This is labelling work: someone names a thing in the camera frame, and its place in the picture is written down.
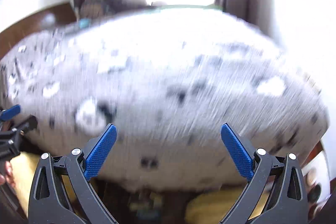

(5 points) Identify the dark wooden headboard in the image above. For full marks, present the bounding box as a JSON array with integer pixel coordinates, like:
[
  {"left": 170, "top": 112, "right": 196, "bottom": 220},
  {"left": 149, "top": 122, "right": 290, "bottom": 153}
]
[{"left": 0, "top": 2, "right": 77, "bottom": 59}]

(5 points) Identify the person's left hand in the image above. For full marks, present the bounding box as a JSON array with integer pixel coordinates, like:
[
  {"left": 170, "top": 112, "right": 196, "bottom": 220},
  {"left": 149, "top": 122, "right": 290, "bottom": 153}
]
[{"left": 0, "top": 161, "right": 15, "bottom": 187}]

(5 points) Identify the grey fluffy cat-pattern blanket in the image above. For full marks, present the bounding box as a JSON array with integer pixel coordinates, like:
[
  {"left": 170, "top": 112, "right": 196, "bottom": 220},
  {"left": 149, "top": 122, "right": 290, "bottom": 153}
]
[{"left": 1, "top": 8, "right": 329, "bottom": 190}]

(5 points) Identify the brown patterned pillow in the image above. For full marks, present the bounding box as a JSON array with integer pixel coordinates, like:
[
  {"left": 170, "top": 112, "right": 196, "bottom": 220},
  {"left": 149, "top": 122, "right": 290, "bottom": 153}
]
[{"left": 79, "top": 0, "right": 108, "bottom": 19}]

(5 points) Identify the small teal item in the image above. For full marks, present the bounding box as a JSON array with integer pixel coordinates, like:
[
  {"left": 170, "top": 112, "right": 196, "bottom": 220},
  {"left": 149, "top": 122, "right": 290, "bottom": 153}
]
[{"left": 78, "top": 18, "right": 91, "bottom": 29}]

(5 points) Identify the white appliance on floor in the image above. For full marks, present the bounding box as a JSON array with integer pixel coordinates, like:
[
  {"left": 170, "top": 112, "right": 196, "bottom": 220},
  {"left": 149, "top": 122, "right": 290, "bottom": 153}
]
[{"left": 302, "top": 141, "right": 332, "bottom": 221}]

